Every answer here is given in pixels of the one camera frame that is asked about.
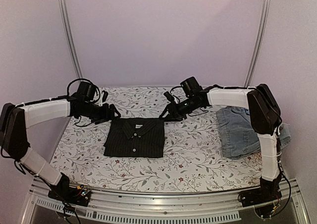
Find light denim jacket with buttons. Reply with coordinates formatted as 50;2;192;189
279;123;291;149

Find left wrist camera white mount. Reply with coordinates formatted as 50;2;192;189
101;90;108;104

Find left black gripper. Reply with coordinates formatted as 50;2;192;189
80;102;121;125

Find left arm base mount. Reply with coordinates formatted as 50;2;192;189
48;185;91;207

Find right aluminium frame post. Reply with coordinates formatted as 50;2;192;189
244;0;271;87

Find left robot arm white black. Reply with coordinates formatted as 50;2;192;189
0;78;121;201

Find light blue denim jeans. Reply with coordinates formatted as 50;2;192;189
216;106;261;160

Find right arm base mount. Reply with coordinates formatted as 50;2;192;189
237;187;282;219

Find black pinstriped shirt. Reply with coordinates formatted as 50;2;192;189
104;117;165;158

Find aluminium frame post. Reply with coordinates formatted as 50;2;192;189
58;0;83;78
244;0;271;87

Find left aluminium frame post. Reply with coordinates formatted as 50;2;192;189
58;0;83;78

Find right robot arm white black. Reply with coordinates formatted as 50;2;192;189
159;77;282;202

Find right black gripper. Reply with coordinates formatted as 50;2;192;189
159;96;201;122

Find front aluminium rail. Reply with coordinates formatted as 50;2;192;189
21;179;312;224

